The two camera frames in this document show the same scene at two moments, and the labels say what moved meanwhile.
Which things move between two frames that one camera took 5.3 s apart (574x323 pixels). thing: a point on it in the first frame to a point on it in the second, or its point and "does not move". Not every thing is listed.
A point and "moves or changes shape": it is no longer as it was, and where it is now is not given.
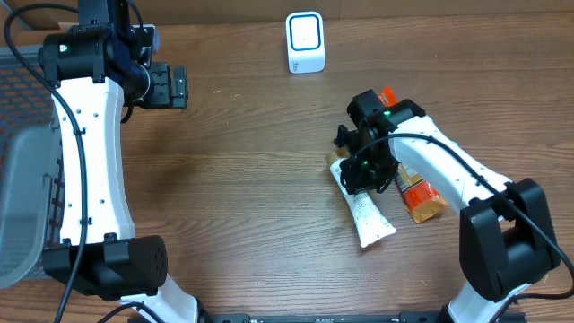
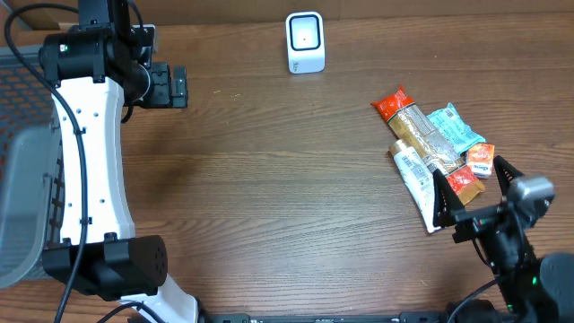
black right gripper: (362, 181) to (445, 204)
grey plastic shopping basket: (31, 195) does not move
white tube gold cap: (373, 222) to (419, 175)
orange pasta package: (420, 200) moves or changes shape
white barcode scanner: (305, 42) does not move
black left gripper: (167, 95) does not move
